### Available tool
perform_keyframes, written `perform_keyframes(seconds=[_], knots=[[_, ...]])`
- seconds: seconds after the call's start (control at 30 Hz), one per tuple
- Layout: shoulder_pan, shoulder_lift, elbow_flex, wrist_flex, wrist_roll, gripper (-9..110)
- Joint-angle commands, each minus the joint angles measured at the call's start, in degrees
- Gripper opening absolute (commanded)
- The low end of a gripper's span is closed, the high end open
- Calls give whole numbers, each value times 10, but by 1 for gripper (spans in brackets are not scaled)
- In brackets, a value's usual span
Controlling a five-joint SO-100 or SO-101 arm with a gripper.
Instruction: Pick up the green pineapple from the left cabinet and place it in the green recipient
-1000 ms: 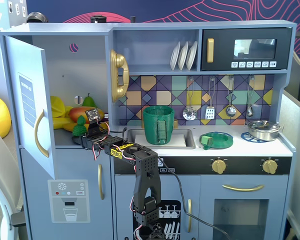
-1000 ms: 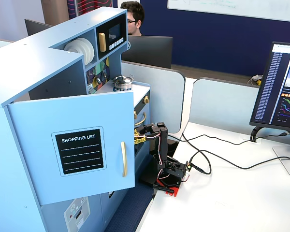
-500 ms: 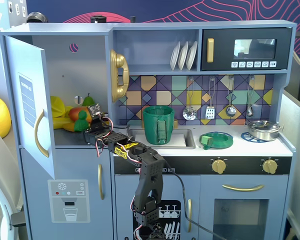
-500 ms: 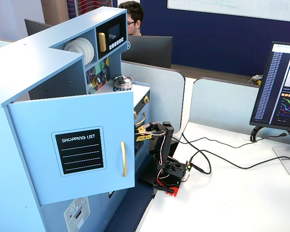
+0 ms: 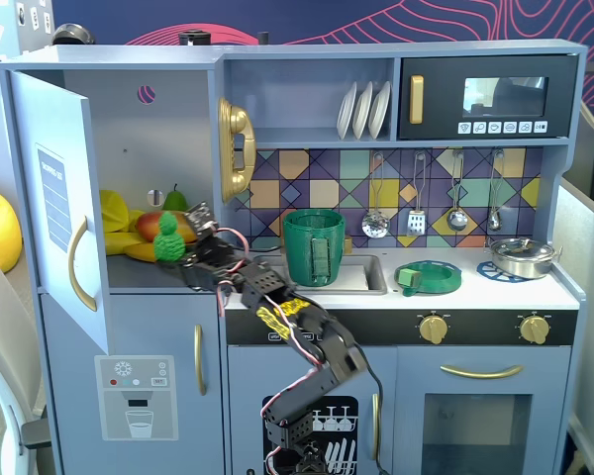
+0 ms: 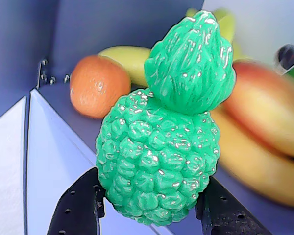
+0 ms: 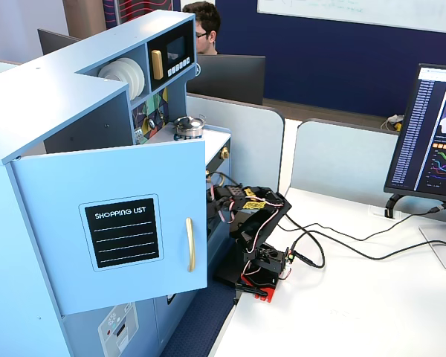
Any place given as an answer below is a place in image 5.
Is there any gold curved door handle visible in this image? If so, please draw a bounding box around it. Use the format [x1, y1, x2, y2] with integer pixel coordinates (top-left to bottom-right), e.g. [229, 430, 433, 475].
[67, 215, 99, 313]

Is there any black power cable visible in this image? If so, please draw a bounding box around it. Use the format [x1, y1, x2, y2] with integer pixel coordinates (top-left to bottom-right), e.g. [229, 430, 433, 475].
[350, 343, 395, 475]

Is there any white office chair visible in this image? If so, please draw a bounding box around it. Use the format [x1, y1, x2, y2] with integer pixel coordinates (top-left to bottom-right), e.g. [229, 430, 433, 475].
[0, 244, 50, 475]

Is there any blue toy kitchen unit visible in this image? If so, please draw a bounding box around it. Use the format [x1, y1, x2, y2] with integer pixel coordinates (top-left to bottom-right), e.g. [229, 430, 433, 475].
[0, 38, 589, 475]

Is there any gold dishwasher handle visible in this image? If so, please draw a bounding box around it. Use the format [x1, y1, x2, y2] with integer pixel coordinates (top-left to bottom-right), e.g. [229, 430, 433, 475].
[371, 393, 381, 461]

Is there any blue cabinet door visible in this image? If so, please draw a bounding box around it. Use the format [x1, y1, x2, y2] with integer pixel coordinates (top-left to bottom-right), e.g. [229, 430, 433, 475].
[7, 68, 111, 356]

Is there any yellow toy fruit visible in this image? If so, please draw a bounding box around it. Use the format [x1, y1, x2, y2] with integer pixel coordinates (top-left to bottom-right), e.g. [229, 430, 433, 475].
[98, 189, 146, 234]

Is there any blue round trivet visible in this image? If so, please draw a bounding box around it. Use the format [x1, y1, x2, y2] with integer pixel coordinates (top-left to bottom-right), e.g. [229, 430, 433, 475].
[476, 260, 536, 284]

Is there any steel ladle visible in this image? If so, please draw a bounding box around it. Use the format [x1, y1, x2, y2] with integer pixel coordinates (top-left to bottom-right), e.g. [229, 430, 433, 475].
[445, 150, 470, 233]

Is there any steel pot lid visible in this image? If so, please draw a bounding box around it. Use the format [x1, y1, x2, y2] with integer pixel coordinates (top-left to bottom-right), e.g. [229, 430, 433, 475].
[489, 237, 556, 259]

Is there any steel slotted spatula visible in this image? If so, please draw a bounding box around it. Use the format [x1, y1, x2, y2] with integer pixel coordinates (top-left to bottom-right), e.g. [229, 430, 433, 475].
[405, 151, 427, 238]

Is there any gold stove knob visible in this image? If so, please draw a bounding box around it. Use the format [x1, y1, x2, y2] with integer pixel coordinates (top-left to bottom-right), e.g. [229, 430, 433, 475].
[518, 315, 550, 346]
[418, 315, 449, 345]

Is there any steel skimmer spoon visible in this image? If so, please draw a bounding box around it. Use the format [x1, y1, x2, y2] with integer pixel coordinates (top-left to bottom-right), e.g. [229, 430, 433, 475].
[360, 151, 392, 239]

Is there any black short cylinder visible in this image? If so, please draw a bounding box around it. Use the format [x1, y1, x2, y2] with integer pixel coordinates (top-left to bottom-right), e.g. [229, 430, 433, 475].
[178, 29, 213, 47]

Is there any oven door with window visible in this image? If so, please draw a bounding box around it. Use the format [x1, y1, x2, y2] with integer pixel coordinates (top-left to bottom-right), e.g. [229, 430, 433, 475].
[395, 345, 573, 475]

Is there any black round device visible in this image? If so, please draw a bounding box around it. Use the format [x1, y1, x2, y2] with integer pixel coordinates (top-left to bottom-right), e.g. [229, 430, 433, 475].
[51, 22, 96, 47]

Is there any white toy plate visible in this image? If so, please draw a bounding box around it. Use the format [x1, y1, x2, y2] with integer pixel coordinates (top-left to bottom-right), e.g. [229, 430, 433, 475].
[337, 81, 358, 141]
[367, 80, 392, 141]
[351, 81, 375, 141]

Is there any green flat round dish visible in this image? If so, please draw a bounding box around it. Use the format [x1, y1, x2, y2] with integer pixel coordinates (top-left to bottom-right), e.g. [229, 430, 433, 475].
[394, 260, 462, 298]

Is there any red yellow toy mango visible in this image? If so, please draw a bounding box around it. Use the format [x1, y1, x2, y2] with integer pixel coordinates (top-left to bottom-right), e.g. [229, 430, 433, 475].
[136, 211, 200, 244]

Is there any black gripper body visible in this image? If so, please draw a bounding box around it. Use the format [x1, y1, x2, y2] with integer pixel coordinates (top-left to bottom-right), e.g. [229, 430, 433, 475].
[179, 201, 251, 293]

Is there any steel small spoon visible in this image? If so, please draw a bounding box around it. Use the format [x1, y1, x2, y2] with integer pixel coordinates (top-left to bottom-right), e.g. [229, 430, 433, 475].
[487, 149, 505, 233]

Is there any steel toy pot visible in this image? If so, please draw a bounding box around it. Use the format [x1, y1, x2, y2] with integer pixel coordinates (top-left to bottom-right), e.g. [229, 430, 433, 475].
[484, 241, 561, 280]

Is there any green toy pineapple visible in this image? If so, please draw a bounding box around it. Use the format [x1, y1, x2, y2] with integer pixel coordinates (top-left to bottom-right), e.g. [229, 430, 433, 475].
[152, 211, 187, 263]

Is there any gold straight fridge handle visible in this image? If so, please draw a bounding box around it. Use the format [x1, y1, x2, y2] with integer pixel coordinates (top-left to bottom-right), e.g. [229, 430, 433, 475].
[193, 324, 208, 397]

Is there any green printed cup recipient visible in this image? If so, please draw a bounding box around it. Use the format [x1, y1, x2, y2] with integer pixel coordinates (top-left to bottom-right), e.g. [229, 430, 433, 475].
[281, 208, 347, 288]

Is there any gold curved oven handle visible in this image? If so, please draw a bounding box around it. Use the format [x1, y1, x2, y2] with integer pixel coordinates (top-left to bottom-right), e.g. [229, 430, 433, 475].
[440, 364, 525, 380]

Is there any grey toy sink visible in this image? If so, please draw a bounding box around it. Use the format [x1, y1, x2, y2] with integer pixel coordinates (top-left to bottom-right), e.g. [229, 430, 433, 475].
[251, 253, 388, 297]

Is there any black toy microwave door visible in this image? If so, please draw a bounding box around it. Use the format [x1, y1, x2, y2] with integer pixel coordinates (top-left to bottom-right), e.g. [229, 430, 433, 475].
[398, 54, 580, 142]

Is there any yellow toy banana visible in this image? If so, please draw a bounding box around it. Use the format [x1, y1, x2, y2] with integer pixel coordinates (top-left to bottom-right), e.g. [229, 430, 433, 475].
[106, 232, 159, 262]

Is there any yellow beanbag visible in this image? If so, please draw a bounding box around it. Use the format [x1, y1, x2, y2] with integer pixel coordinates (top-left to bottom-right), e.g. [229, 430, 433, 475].
[0, 180, 24, 274]

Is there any gold toy telephone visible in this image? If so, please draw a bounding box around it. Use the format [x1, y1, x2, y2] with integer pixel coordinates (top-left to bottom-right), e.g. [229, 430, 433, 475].
[217, 96, 257, 204]

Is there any green toy pear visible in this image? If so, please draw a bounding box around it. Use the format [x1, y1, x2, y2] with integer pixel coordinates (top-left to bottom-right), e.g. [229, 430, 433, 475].
[161, 183, 188, 214]

